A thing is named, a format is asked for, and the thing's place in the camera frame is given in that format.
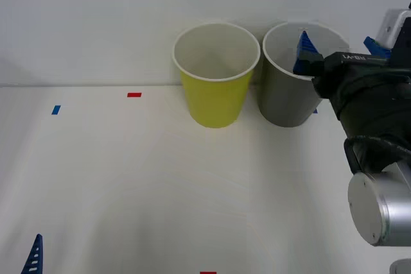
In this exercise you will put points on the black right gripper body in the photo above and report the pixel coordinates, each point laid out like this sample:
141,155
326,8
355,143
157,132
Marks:
366,94

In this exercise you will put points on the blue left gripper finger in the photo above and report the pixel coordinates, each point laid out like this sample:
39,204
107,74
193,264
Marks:
33,259

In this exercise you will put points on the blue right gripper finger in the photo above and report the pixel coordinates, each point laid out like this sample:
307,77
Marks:
377,48
305,54

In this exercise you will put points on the silver and black right arm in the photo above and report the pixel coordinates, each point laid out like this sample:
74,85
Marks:
372,210

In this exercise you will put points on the grey plastic waste bin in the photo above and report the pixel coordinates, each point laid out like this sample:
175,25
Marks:
282,100

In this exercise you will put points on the yellow-green plastic waste bin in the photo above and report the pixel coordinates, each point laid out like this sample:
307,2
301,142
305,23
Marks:
213,100

